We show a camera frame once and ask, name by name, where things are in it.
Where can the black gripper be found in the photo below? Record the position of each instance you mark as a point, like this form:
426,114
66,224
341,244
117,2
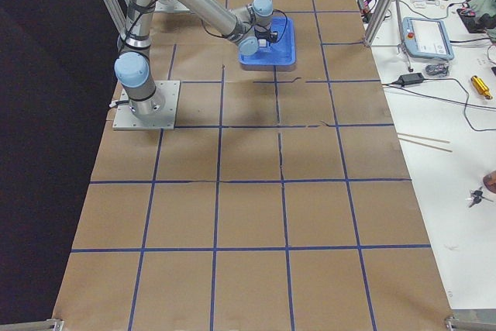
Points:
260,33

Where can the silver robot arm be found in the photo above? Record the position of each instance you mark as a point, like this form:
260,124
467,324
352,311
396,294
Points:
245,26

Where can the blue plastic tray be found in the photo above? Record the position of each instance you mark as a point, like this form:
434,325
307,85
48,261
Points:
279,54

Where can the black power adapter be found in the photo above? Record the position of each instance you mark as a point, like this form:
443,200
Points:
410,79

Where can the teach pendant tablet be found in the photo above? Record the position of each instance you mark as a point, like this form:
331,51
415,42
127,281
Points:
427,39

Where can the bunch of keys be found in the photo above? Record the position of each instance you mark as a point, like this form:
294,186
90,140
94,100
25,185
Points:
477,196

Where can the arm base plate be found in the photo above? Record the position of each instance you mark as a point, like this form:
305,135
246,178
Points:
171,6
158,112

